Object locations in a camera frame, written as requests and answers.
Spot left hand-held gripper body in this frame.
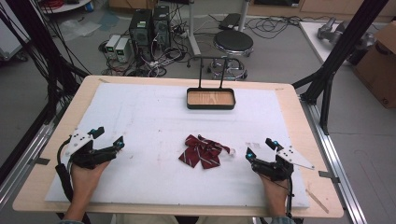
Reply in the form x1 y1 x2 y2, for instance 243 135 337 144
64 130 117 171

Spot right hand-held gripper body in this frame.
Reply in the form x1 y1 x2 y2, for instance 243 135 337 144
251 145 316 182

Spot person's right hand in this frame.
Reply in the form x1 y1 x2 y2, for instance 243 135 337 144
259 174 290 205

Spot person's left hand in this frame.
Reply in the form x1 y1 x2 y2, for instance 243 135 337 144
70 161 111 201

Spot white foam mat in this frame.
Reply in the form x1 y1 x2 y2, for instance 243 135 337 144
45 82 311 209

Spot black tape strip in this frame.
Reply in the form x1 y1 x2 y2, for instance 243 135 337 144
33 156 51 166
318 170 341 184

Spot thin wooden stick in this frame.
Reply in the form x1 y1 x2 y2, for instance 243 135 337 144
305 188 330 215

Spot red striped bow tie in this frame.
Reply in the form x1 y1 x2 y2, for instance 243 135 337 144
178 133 236 170

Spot black tray with wooden bottom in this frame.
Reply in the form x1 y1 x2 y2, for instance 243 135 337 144
186 56 237 111

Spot white power supply unit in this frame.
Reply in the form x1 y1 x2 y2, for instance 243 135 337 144
114 36 132 63
105 34 122 60

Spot person's beige trousers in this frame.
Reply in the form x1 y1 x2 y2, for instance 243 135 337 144
114 213 258 224

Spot black round stool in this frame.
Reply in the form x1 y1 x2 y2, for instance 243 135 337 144
207 29 255 81

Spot black computer tower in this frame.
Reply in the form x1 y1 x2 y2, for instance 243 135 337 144
152 5 172 50
128 8 154 62

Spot white platform board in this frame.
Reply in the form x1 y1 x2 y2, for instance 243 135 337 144
298 20 379 67

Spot flat black box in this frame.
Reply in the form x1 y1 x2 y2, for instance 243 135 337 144
218 12 243 32

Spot brown cardboard box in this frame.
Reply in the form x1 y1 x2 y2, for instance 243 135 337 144
352 21 396 109

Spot grey metal table leg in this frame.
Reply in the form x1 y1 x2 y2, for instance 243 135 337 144
237 0 251 32
186 0 203 58

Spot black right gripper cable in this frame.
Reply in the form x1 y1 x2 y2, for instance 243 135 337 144
285 175 296 218

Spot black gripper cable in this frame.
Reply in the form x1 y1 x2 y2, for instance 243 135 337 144
285 175 296 218
54 135 75 203

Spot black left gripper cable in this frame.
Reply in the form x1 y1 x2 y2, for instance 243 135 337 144
54 135 75 203

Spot aluminium rail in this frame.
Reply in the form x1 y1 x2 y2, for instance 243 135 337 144
0 102 68 208
300 96 370 224

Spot black metal frame stand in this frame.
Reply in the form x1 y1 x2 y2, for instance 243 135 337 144
0 0 92 185
291 0 390 136

